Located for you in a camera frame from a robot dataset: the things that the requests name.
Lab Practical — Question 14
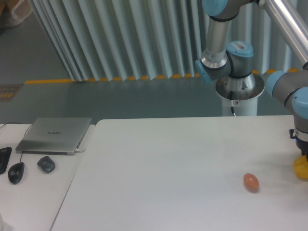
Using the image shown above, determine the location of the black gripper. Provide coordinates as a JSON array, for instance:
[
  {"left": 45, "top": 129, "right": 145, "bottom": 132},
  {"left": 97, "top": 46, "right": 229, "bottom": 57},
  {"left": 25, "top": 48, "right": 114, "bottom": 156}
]
[{"left": 289, "top": 129, "right": 308, "bottom": 156}]

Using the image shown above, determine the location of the yellow pepper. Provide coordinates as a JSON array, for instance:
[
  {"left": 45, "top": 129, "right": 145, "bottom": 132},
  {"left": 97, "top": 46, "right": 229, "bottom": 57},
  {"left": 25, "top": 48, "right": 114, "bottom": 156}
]
[{"left": 293, "top": 155, "right": 308, "bottom": 180}]

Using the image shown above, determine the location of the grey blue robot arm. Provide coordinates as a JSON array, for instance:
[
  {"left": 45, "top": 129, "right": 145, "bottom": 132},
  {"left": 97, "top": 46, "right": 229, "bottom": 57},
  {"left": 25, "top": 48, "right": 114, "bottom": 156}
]
[{"left": 195, "top": 0, "right": 308, "bottom": 156}]

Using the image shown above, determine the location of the brown egg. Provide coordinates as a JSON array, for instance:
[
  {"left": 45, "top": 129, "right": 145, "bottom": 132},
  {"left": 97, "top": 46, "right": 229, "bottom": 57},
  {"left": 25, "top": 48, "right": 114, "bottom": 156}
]
[{"left": 243, "top": 173, "right": 259, "bottom": 193}]

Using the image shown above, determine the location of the white folding partition screen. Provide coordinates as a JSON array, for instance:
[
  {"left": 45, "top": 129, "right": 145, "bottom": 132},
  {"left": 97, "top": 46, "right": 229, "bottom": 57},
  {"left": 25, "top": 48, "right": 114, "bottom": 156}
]
[{"left": 30, "top": 0, "right": 304, "bottom": 81}]

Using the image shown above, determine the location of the silver closed laptop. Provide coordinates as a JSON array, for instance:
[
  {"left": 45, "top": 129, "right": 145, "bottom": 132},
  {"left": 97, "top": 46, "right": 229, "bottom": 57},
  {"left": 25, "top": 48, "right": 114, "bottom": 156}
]
[{"left": 15, "top": 117, "right": 91, "bottom": 155}]

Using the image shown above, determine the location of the dark grey earbuds case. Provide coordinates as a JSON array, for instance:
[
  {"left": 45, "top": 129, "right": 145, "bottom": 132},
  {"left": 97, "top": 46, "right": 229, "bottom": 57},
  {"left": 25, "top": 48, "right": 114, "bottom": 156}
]
[{"left": 37, "top": 156, "right": 55, "bottom": 174}]

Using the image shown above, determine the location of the black computer mouse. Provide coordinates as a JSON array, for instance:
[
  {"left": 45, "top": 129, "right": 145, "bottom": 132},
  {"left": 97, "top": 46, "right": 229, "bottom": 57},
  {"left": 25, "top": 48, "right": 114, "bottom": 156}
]
[{"left": 8, "top": 162, "right": 25, "bottom": 184}]

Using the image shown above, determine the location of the black keyboard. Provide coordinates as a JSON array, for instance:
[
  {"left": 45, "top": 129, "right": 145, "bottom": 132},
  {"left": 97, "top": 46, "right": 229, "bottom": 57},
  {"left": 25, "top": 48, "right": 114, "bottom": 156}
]
[{"left": 0, "top": 147, "right": 12, "bottom": 174}]

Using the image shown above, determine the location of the cardboard box with plastic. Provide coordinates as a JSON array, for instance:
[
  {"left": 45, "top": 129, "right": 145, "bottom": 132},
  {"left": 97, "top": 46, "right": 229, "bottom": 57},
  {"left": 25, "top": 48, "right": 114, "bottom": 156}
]
[{"left": 0, "top": 0, "right": 33, "bottom": 29}]

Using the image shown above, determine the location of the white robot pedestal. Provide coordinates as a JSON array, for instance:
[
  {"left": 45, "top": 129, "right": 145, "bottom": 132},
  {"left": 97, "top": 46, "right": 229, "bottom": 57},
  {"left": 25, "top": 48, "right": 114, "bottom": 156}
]
[{"left": 216, "top": 73, "right": 265, "bottom": 116}]

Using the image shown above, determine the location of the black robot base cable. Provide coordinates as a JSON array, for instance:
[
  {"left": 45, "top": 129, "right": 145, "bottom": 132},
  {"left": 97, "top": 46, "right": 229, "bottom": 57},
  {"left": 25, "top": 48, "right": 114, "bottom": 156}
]
[{"left": 229, "top": 90, "right": 237, "bottom": 117}]

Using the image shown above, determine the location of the black mouse cable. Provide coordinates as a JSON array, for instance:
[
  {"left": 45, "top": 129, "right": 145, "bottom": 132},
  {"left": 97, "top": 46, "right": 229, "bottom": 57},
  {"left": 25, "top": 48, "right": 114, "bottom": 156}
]
[{"left": 0, "top": 122, "right": 32, "bottom": 163}]

